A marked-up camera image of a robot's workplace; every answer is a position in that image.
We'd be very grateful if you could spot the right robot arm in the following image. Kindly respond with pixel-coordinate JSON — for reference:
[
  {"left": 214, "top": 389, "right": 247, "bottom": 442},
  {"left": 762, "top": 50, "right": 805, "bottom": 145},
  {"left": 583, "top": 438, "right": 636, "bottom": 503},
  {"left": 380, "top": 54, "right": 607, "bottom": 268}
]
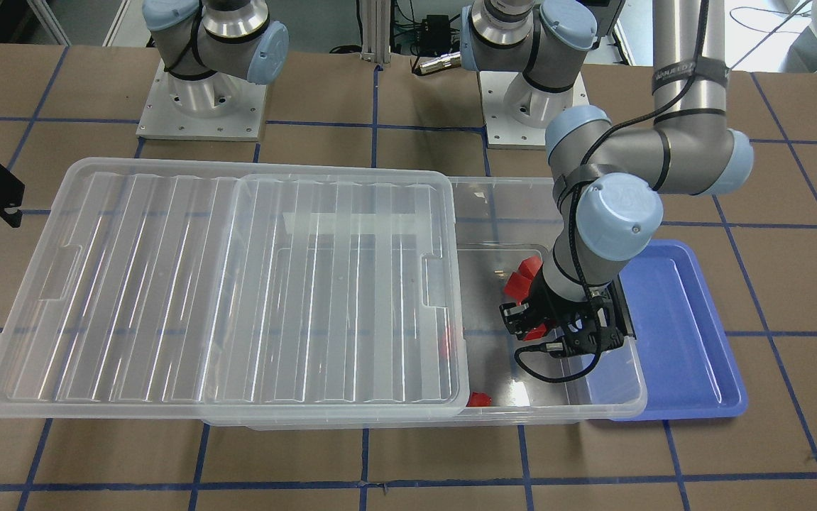
[{"left": 0, "top": 1, "right": 290, "bottom": 229}]

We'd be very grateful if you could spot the clear plastic box lid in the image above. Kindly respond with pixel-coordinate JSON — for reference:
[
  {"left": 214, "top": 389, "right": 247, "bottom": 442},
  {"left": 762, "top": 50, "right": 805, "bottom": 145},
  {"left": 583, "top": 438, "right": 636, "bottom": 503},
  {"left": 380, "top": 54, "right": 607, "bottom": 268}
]
[{"left": 0, "top": 158, "right": 471, "bottom": 428}]

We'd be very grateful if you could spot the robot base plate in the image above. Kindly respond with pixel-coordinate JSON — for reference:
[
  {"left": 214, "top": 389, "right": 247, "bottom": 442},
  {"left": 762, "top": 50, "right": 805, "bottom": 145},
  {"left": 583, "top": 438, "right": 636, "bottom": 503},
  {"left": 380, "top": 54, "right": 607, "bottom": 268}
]
[
  {"left": 478, "top": 71, "right": 590, "bottom": 150},
  {"left": 136, "top": 62, "right": 268, "bottom": 143}
]

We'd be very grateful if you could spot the blue plastic tray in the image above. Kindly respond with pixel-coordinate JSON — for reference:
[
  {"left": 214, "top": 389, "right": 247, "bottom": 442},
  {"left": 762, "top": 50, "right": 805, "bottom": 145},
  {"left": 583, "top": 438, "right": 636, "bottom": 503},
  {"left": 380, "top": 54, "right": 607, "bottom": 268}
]
[{"left": 586, "top": 240, "right": 748, "bottom": 421}]

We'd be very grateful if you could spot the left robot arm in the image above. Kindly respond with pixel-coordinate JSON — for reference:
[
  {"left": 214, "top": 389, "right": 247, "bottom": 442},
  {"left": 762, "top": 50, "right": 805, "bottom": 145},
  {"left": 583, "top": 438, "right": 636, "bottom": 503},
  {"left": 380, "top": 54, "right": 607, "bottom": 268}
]
[{"left": 460, "top": 1, "right": 755, "bottom": 356}]

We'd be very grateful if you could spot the aluminium frame post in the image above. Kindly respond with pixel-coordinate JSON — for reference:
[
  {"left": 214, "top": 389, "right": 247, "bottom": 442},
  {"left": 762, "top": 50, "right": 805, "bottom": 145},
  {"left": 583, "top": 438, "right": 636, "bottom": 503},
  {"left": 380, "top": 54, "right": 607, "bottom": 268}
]
[{"left": 358, "top": 1, "right": 393, "bottom": 67}]

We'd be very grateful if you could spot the red block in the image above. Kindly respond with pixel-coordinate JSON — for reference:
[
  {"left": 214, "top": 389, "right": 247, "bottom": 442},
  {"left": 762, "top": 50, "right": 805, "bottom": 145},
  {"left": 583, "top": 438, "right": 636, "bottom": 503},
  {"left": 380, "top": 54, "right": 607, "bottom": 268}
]
[
  {"left": 522, "top": 324, "right": 552, "bottom": 341},
  {"left": 503, "top": 272, "right": 532, "bottom": 303},
  {"left": 517, "top": 255, "right": 542, "bottom": 280},
  {"left": 466, "top": 392, "right": 493, "bottom": 407}
]

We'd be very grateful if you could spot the red block top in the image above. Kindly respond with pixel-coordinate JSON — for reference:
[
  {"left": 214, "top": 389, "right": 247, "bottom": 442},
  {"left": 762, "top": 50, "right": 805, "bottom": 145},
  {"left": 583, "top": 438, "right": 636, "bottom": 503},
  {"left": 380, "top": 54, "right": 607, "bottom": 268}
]
[{"left": 466, "top": 392, "right": 493, "bottom": 407}]

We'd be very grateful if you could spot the clear plastic storage box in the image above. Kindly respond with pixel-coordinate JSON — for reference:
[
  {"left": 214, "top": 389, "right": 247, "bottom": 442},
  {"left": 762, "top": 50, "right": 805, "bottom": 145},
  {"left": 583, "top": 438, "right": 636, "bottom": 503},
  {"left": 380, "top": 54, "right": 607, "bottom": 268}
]
[{"left": 207, "top": 177, "right": 635, "bottom": 430}]

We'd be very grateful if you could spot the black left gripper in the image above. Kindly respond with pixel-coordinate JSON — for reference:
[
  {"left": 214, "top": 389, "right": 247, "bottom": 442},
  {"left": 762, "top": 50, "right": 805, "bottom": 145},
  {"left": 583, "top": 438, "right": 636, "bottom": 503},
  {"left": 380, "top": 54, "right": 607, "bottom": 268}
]
[{"left": 500, "top": 274, "right": 625, "bottom": 356}]

